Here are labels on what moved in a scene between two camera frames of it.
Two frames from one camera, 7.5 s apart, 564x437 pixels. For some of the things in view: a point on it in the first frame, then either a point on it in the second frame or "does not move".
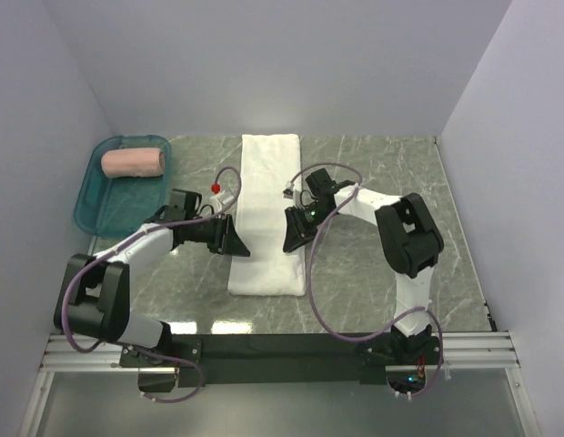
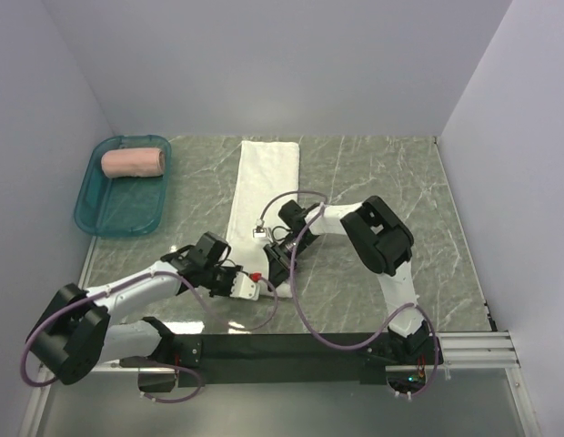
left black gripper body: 212,232 → 223,278
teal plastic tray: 118,207 does not move
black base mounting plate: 276,360 does not move
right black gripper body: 305,220 → 281,253
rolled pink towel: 133,162 does not move
